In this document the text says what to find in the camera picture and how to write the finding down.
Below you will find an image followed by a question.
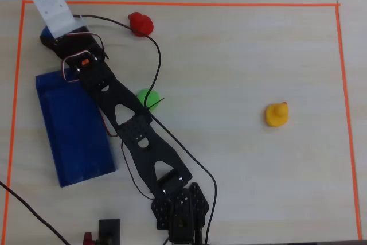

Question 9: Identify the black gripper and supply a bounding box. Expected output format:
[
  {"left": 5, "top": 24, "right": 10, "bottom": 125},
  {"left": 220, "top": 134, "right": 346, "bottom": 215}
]
[{"left": 39, "top": 26, "right": 110, "bottom": 70}]

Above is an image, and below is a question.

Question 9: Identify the red rubber duck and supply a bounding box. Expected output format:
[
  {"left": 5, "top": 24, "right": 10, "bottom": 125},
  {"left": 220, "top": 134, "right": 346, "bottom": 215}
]
[{"left": 127, "top": 11, "right": 155, "bottom": 38}]

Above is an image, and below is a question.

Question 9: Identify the blue plastic box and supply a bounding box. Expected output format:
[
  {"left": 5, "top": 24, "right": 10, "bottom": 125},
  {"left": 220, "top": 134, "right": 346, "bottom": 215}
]
[{"left": 35, "top": 67, "right": 118, "bottom": 188}]

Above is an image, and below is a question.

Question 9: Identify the green rubber duck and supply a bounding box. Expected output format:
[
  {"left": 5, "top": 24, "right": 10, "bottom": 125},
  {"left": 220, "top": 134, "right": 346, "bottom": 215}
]
[{"left": 136, "top": 88, "right": 160, "bottom": 112}]

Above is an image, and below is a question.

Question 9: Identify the yellow rubber duck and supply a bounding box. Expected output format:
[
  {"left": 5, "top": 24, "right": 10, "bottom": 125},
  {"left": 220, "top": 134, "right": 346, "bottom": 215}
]
[{"left": 265, "top": 102, "right": 289, "bottom": 127}]

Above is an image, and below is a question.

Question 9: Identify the orange tape outline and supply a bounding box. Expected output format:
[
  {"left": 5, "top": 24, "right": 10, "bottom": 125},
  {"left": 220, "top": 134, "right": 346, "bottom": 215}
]
[{"left": 4, "top": 0, "right": 362, "bottom": 242}]

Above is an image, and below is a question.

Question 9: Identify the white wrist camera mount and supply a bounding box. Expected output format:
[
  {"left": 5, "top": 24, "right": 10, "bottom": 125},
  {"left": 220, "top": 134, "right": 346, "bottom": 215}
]
[{"left": 32, "top": 0, "right": 76, "bottom": 38}]

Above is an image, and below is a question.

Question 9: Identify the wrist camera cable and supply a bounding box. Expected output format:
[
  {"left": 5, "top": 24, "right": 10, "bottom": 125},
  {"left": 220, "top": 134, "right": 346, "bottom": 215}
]
[{"left": 73, "top": 14, "right": 218, "bottom": 245}]

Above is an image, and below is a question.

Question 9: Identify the black cable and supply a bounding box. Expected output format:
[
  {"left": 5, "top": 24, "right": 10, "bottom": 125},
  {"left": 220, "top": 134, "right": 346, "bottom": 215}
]
[{"left": 0, "top": 181, "right": 71, "bottom": 245}]

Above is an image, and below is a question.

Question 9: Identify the black camera stand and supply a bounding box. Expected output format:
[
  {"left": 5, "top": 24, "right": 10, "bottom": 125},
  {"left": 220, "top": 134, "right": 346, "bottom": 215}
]
[{"left": 97, "top": 218, "right": 122, "bottom": 245}]

